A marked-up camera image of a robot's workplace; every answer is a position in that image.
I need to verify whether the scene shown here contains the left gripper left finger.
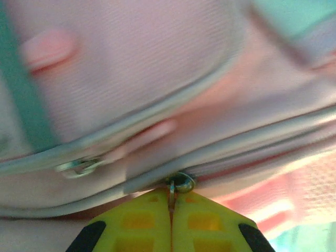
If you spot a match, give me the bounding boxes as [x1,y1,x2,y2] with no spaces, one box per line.
[67,188,173,252]

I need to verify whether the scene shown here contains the pink student backpack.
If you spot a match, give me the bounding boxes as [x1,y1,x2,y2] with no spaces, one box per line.
[0,0,336,252]

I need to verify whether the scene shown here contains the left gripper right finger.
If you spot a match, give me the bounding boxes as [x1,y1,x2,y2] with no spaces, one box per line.
[171,191,276,252]

